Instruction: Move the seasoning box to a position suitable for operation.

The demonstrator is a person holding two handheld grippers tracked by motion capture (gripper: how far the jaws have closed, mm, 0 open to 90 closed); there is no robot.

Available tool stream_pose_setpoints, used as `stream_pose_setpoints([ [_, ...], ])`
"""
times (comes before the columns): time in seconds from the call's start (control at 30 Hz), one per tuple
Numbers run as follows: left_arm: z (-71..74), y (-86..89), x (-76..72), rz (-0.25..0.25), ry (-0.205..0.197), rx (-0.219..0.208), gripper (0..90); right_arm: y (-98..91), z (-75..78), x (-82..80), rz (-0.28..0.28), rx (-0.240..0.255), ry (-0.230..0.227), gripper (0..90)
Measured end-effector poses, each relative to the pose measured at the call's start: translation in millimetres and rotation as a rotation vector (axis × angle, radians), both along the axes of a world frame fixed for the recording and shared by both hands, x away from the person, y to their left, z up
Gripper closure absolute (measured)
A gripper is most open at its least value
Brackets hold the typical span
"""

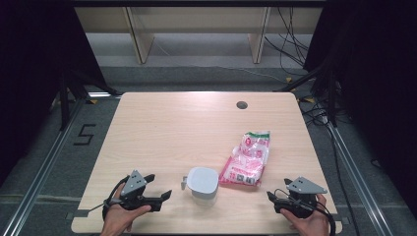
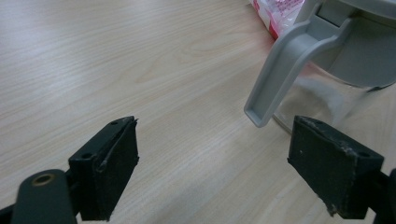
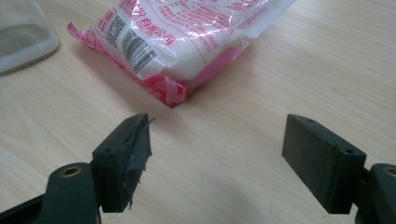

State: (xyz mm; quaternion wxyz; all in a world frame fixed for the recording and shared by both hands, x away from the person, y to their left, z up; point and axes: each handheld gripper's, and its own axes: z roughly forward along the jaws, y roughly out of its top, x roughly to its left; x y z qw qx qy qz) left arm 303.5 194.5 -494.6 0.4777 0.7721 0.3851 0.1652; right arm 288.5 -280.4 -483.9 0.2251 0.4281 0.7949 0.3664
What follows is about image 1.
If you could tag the black curtain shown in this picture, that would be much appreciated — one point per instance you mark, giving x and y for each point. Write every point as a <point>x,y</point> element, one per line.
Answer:
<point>377,82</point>
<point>32,65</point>

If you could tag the person's left hand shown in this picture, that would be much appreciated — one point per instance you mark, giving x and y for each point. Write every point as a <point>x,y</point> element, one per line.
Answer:
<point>118,221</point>

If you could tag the person's right hand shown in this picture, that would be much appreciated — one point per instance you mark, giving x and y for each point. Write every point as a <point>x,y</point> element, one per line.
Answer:
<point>313,226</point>

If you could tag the metal floor rail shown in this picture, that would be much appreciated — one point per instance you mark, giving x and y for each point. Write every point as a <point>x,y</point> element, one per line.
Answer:
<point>42,177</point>
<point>357,177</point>

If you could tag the beige wooden desk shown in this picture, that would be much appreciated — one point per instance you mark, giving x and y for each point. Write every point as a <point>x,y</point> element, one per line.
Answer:
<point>196,19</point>

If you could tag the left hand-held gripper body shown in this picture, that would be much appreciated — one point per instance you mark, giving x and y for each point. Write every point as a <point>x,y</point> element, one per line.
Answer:
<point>132,183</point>

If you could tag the black tape numeral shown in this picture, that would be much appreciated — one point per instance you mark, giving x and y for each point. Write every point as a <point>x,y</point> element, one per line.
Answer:
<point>86,134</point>

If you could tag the clear jar with white lid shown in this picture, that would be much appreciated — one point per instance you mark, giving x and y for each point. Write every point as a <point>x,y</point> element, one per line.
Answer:
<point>202,182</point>

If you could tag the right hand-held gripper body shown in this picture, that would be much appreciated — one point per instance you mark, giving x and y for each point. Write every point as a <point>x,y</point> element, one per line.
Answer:
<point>305,187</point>

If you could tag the pink and white sugar bag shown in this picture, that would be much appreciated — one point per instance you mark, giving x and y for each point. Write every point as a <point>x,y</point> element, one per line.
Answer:
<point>247,160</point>

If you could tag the black metal stand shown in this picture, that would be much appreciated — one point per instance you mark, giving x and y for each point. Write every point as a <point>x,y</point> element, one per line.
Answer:
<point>64,98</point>
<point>331,95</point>

